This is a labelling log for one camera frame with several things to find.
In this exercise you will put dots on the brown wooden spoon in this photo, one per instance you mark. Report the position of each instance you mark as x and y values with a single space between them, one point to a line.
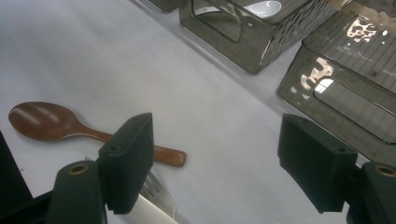
43 121

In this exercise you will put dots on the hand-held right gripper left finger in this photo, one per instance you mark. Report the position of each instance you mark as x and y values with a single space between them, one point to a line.
127 161

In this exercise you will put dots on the white ceramic spoon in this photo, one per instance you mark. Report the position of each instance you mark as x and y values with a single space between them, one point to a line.
264 7

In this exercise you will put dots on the smoky transparent plastic bin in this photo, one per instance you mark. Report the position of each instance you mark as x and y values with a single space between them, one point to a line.
258 46
165 4
342 102

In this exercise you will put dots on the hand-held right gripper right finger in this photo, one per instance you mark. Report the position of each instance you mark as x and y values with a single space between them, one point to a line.
314 161

